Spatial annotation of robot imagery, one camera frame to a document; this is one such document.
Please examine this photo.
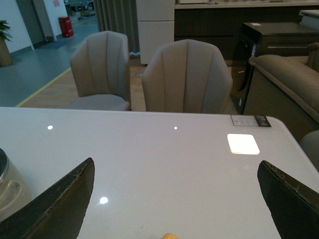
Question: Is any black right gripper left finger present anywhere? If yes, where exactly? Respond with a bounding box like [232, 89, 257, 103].
[0, 158, 95, 239]

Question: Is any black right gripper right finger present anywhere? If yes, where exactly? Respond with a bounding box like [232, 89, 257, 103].
[257, 160, 319, 239]

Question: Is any yellow corn cob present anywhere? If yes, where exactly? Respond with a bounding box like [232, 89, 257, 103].
[161, 233, 179, 239]

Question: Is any cream electric cooking pot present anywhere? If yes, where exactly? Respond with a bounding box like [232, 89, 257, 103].
[0, 149, 32, 222]

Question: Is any grey chair at table end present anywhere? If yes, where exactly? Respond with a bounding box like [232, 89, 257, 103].
[300, 130, 319, 171]

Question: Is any black label sticker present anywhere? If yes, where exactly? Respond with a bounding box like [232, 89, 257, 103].
[231, 115, 271, 127]

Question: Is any brown sofa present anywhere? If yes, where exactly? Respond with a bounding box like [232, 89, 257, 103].
[243, 42, 319, 141]

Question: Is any beige chair left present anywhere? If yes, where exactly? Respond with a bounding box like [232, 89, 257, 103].
[67, 31, 131, 111]

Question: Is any beige chair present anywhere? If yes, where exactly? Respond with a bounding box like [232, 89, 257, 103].
[142, 39, 233, 114]
[67, 31, 131, 111]

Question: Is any potted green plant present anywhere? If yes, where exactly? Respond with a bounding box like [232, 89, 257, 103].
[0, 20, 13, 67]

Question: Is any black washing machine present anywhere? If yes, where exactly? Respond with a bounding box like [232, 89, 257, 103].
[230, 22, 319, 114]

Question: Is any beige chair right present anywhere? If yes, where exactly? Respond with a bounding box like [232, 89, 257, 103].
[142, 39, 233, 114]

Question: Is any red bin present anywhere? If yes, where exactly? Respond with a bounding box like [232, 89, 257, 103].
[58, 16, 74, 37]

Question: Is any dark kitchen counter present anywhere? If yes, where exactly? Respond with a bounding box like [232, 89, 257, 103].
[174, 0, 319, 60]

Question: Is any white cabinet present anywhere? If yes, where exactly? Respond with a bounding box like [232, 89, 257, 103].
[136, 0, 175, 65]

